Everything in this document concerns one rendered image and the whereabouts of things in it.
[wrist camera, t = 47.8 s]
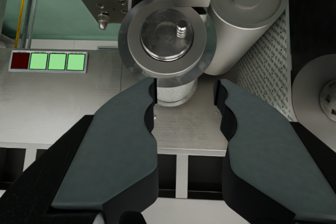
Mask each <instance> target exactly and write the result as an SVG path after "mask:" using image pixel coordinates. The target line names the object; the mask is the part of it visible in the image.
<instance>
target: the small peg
mask: <svg viewBox="0 0 336 224"><path fill-rule="evenodd" d="M187 29H188V23H187V22H186V21H185V20H183V19H182V20H179V21H178V22H177V24H176V36H177V37H178V38H179V39H184V38H185V37H186V35H187Z"/></svg>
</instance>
